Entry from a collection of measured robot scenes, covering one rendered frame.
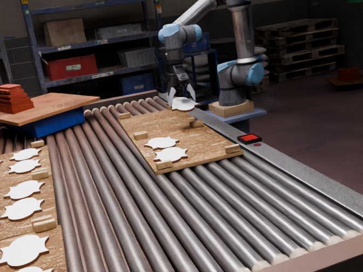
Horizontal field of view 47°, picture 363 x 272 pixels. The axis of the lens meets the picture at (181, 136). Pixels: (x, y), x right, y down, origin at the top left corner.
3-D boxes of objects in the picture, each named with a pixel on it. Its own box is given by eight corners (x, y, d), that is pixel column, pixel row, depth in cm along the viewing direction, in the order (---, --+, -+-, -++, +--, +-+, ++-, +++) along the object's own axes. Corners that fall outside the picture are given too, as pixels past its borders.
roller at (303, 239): (137, 106, 273) (136, 99, 272) (338, 268, 97) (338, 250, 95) (130, 108, 272) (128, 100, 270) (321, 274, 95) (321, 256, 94)
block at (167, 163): (172, 165, 153) (170, 158, 152) (173, 167, 151) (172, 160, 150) (156, 169, 151) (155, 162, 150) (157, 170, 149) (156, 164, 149)
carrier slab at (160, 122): (179, 109, 234) (179, 107, 233) (204, 128, 196) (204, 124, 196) (118, 122, 225) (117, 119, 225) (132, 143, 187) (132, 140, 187)
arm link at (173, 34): (184, 22, 181) (169, 25, 175) (187, 47, 184) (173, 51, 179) (172, 23, 186) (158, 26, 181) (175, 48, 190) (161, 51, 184)
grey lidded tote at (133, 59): (147, 60, 658) (145, 45, 650) (157, 62, 628) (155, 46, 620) (118, 66, 638) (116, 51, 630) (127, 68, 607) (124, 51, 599)
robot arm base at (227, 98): (240, 97, 243) (237, 80, 240) (250, 102, 229) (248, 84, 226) (215, 102, 240) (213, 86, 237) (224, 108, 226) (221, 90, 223)
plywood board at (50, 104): (52, 95, 268) (51, 92, 267) (100, 100, 235) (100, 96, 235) (-26, 117, 233) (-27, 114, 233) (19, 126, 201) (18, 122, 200)
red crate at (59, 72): (92, 70, 633) (89, 52, 625) (98, 73, 593) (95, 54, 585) (48, 78, 612) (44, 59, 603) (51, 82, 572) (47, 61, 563)
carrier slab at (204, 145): (205, 128, 196) (204, 124, 196) (243, 154, 159) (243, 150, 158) (132, 143, 187) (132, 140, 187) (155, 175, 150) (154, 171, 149)
